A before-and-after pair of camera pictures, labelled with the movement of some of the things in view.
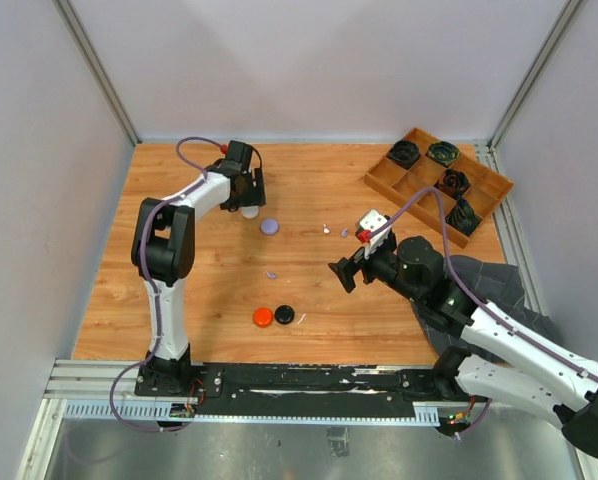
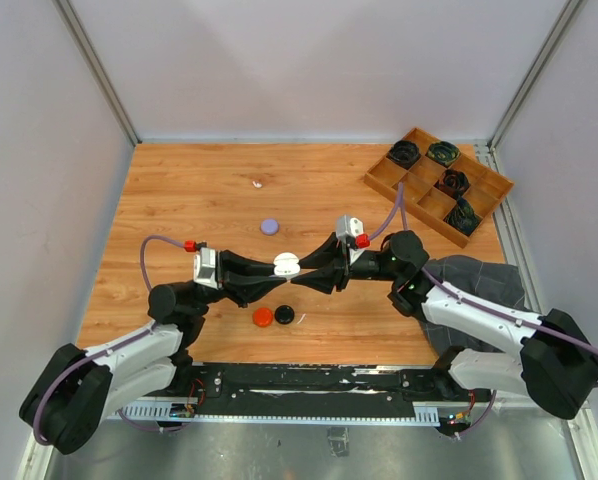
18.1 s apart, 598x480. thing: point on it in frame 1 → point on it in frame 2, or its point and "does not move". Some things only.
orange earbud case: (262, 317) does not move
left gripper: (256, 195) → (239, 277)
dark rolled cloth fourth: (463, 217) does not move
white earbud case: (250, 212) → (286, 265)
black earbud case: (284, 314) does not move
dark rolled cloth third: (453, 182) does not move
